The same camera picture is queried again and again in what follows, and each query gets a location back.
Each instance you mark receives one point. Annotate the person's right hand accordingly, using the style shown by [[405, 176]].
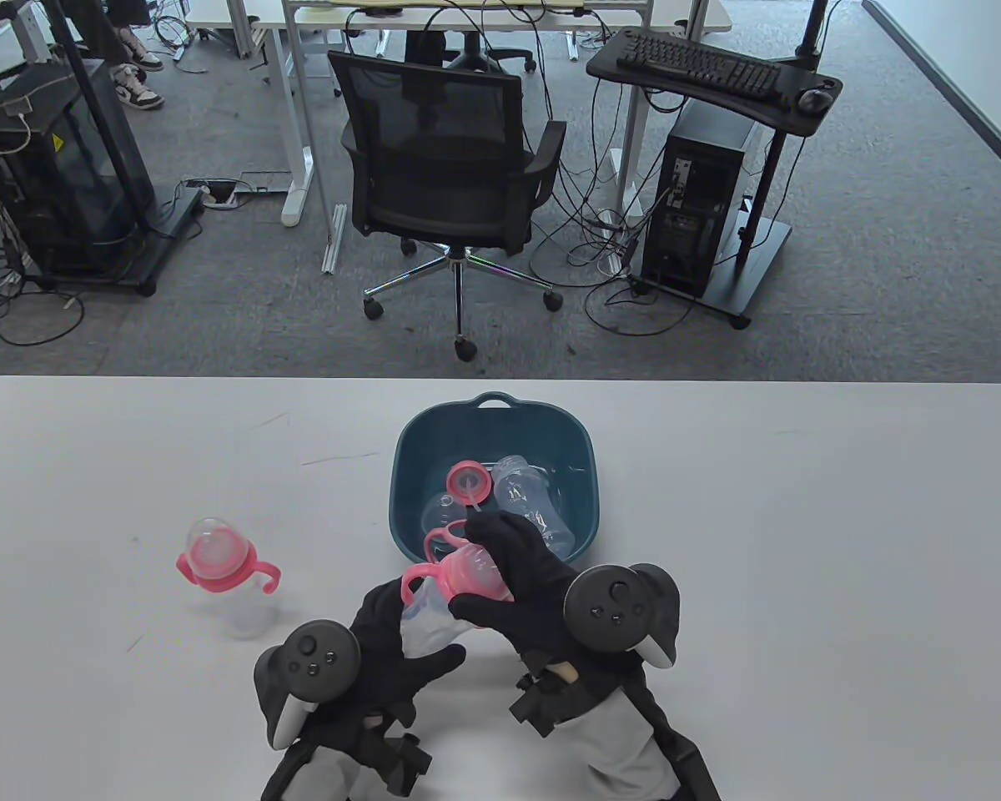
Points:
[[534, 601]]

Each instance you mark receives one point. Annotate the white standing desk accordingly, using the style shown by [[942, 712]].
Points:
[[294, 188]]

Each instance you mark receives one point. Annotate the black white power strip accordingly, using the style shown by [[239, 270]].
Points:
[[219, 196]]

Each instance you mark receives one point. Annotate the black mesh office chair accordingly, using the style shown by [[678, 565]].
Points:
[[434, 125]]

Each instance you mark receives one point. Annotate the aluminium profile bar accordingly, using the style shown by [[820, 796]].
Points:
[[334, 238]]

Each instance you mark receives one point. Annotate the black equipment cabinet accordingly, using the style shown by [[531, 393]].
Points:
[[58, 183]]

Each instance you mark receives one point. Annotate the black computer mouse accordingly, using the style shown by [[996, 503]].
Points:
[[814, 100]]

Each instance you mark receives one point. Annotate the person's left hand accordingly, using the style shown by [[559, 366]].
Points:
[[379, 651]]

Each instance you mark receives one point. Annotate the black keyboard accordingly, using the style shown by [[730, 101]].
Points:
[[701, 67]]

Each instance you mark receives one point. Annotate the clear plastic baby bottle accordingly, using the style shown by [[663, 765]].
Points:
[[463, 576], [213, 555], [525, 492]]

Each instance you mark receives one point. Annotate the teal plastic basin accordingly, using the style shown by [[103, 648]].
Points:
[[417, 450]]

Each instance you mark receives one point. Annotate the black office chair base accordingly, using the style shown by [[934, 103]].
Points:
[[475, 58]]

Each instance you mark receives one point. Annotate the black rolling workstation cart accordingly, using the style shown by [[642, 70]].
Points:
[[767, 250]]

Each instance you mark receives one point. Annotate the black wheeled stand with pole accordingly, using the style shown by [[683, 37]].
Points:
[[175, 221]]

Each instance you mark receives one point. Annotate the black adapter box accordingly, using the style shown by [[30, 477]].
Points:
[[271, 780], [696, 772]]

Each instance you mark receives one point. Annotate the pink bottle nipple collar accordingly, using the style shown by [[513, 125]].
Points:
[[453, 488]]

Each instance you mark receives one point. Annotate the black white VR controller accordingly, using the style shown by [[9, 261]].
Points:
[[317, 659], [609, 609]]

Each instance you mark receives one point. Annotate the black computer tower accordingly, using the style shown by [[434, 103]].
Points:
[[701, 183]]

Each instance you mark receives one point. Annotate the clear dome bottle cap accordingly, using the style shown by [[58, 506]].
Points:
[[440, 511]]

